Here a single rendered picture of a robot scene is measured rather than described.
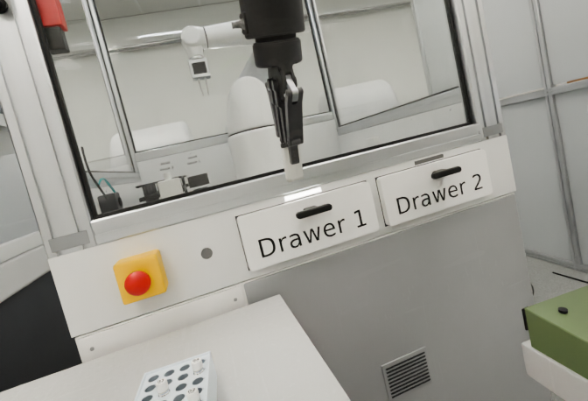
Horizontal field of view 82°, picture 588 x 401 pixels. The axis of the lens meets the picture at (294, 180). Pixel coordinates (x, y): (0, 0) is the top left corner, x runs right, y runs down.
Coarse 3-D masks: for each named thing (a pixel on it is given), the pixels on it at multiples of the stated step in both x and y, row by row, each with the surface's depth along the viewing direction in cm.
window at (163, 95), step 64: (64, 0) 59; (128, 0) 62; (192, 0) 65; (320, 0) 72; (384, 0) 76; (64, 64) 59; (128, 64) 62; (192, 64) 65; (320, 64) 72; (384, 64) 76; (448, 64) 81; (128, 128) 62; (192, 128) 65; (256, 128) 68; (320, 128) 72; (384, 128) 76; (128, 192) 62
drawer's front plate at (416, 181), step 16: (448, 160) 77; (464, 160) 78; (480, 160) 80; (384, 176) 73; (400, 176) 74; (416, 176) 75; (448, 176) 77; (464, 176) 78; (480, 176) 80; (384, 192) 73; (400, 192) 74; (416, 192) 75; (464, 192) 79; (480, 192) 80; (384, 208) 74; (416, 208) 75; (432, 208) 76
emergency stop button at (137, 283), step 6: (132, 276) 55; (138, 276) 55; (144, 276) 55; (126, 282) 54; (132, 282) 54; (138, 282) 55; (144, 282) 55; (150, 282) 56; (126, 288) 54; (132, 288) 54; (138, 288) 55; (144, 288) 55; (132, 294) 55; (138, 294) 55
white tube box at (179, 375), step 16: (208, 352) 44; (160, 368) 43; (176, 368) 43; (208, 368) 40; (144, 384) 41; (176, 384) 39; (192, 384) 39; (208, 384) 38; (144, 400) 38; (160, 400) 37; (176, 400) 37; (208, 400) 36
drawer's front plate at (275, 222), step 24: (336, 192) 70; (360, 192) 71; (240, 216) 65; (264, 216) 66; (288, 216) 67; (312, 216) 68; (336, 216) 70; (288, 240) 67; (312, 240) 69; (336, 240) 70; (264, 264) 66
